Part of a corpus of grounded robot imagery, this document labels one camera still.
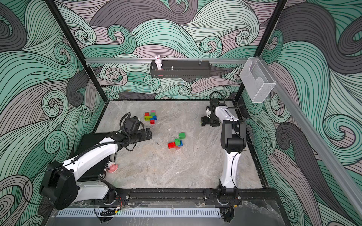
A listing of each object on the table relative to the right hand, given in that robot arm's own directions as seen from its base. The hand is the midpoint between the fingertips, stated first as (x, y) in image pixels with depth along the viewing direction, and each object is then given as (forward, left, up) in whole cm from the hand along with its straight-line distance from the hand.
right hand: (206, 124), depth 101 cm
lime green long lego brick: (+7, +45, 0) cm, 45 cm away
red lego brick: (-18, +25, +2) cm, 31 cm away
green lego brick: (-17, +21, +5) cm, 28 cm away
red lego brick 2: (+12, +46, -2) cm, 48 cm away
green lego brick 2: (-7, +18, -3) cm, 20 cm away
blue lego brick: (-17, +19, +3) cm, 26 cm away
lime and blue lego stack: (0, +4, +3) cm, 5 cm away
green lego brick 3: (+12, +41, -2) cm, 43 cm away
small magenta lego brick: (+15, +42, -2) cm, 45 cm away
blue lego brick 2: (+8, +39, -1) cm, 40 cm away
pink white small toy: (-30, +60, 0) cm, 67 cm away
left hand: (-13, +41, +11) cm, 44 cm away
